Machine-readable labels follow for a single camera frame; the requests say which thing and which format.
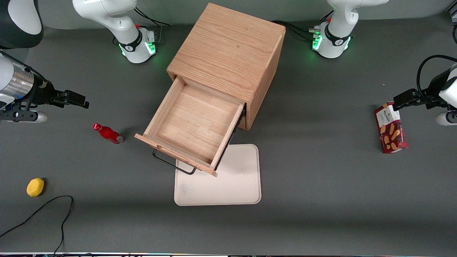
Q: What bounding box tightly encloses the oak wooden cabinet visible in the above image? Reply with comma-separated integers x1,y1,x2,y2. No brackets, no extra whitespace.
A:
167,3,287,132

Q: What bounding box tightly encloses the black left base cable bundle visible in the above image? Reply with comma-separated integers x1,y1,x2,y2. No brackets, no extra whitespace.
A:
271,20,320,40

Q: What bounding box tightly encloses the thin black table cable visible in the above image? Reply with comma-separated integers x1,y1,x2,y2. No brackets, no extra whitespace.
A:
0,195,74,256

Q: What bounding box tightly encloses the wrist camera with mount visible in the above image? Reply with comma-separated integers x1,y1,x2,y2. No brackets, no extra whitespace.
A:
0,110,47,124
435,111,457,126

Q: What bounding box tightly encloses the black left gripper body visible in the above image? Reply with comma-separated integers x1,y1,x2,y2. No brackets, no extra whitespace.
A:
427,70,451,109

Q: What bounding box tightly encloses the yellow lemon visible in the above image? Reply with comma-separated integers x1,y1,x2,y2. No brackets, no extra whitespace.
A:
26,178,45,197

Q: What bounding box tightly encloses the wooden drawer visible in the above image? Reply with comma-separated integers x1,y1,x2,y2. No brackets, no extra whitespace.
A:
135,77,247,178

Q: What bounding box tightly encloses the beige plastic tray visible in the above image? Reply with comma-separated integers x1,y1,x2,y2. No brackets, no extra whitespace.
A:
174,144,262,206

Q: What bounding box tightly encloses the red plastic bottle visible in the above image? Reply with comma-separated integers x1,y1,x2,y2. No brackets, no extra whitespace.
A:
92,123,124,145

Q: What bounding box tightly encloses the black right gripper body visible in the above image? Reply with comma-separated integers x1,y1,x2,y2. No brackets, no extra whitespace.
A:
25,77,55,107

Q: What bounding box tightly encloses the red tartan shortbread box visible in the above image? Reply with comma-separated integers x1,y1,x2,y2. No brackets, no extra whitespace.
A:
374,102,408,154

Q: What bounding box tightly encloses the black metal drawer handle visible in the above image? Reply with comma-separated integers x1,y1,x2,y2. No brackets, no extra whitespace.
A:
152,148,197,175

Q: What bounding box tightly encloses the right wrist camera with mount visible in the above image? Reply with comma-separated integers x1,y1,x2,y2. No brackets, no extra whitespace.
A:
0,110,47,124

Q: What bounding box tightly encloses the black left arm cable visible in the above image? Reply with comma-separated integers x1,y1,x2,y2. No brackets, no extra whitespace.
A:
416,54,457,102

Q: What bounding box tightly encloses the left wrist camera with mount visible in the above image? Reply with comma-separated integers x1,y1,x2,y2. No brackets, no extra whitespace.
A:
435,111,457,126

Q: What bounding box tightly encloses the black right base cable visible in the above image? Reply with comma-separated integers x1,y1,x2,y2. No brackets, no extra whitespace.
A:
134,6,171,45

